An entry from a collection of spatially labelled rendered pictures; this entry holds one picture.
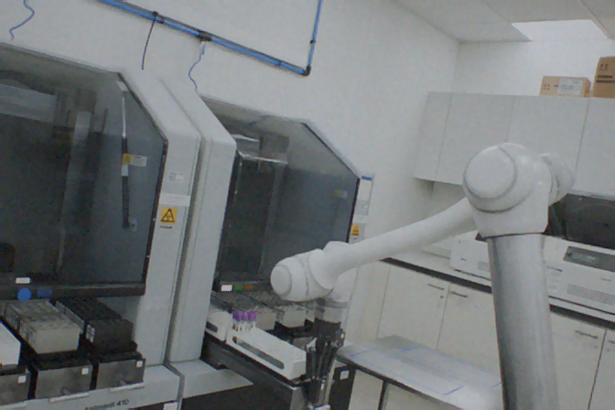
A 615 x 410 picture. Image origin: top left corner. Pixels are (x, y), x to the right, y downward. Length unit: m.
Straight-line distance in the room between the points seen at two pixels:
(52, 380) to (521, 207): 1.14
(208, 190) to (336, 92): 2.12
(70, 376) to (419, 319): 2.93
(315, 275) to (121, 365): 0.59
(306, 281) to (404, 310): 2.85
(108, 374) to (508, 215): 1.07
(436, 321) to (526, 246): 2.94
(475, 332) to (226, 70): 2.31
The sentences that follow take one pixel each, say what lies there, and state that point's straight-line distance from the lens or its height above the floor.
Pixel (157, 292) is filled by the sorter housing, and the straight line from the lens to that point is 1.66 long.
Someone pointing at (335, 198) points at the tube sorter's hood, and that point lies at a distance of 2.05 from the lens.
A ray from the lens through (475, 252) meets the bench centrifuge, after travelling 3.83.
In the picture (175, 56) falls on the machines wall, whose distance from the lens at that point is 2.89.
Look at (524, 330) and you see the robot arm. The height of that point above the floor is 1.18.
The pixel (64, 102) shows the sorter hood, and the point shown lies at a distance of 1.54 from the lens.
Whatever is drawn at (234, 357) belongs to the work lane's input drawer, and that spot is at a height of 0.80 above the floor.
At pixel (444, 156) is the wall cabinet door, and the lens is 4.33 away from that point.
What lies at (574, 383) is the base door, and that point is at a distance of 3.65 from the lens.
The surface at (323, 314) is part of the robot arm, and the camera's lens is 1.47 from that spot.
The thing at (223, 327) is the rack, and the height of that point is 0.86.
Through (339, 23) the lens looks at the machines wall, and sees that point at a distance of 3.69.
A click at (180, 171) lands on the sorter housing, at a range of 1.61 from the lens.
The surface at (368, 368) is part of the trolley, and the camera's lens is 1.78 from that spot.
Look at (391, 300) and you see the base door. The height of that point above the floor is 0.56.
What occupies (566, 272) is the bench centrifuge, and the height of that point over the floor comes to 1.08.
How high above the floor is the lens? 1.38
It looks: 3 degrees down
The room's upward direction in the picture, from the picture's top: 10 degrees clockwise
